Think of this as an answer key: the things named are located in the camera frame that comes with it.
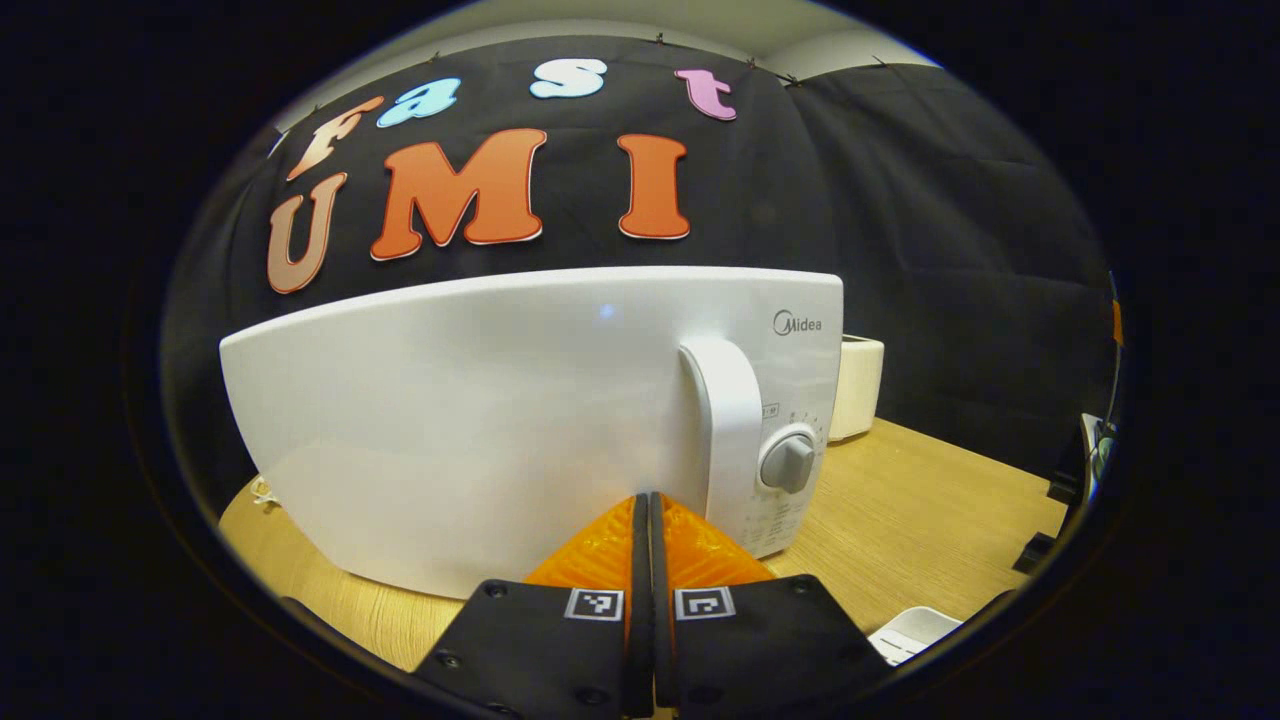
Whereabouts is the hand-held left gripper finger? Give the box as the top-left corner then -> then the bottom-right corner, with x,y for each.
650,492 -> 893,720
413,492 -> 654,720

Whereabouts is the white toaster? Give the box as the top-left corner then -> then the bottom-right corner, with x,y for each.
828,334 -> 887,443

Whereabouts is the white plate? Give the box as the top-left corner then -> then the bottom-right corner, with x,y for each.
867,606 -> 964,668

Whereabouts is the white microwave oven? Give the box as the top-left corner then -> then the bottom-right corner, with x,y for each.
219,265 -> 846,601

